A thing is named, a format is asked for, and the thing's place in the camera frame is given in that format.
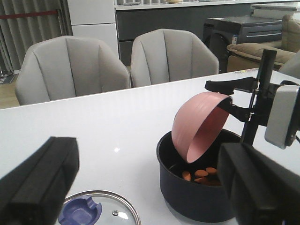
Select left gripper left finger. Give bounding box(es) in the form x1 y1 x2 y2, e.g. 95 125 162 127
0 137 79 225

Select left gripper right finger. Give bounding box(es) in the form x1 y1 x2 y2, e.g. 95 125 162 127
217 143 300 225

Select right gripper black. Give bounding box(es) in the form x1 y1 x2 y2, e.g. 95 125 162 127
204 49 277 145

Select pink bowl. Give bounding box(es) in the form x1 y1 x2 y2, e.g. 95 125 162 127
172 92 232 164

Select orange ham slices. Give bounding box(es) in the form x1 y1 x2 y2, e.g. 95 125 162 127
181 167 221 187

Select glass lid with blue knob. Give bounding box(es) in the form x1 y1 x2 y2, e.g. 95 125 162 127
56 190 141 225

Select beige cushion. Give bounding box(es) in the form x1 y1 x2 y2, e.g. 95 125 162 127
227 15 300 72

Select grey chair at table side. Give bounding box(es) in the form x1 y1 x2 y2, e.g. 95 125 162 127
279 51 300 79

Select dark blue saucepan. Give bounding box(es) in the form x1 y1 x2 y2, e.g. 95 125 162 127
157 129 240 223

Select black washing machine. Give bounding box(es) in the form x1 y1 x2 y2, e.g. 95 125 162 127
203 16 282 73

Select right grey chair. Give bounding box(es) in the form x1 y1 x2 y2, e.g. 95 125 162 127
130 29 219 87

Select dark grey counter cabinet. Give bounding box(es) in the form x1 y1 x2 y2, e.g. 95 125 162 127
116 1 254 66

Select left grey chair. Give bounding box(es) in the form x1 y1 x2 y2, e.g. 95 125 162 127
15 36 131 105

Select white refrigerator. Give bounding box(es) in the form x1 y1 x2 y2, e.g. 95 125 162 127
67 0 119 56

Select red barrier tape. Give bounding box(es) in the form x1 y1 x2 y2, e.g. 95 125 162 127
0 9 58 19

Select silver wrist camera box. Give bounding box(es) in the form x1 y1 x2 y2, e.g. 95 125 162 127
264 85 300 149

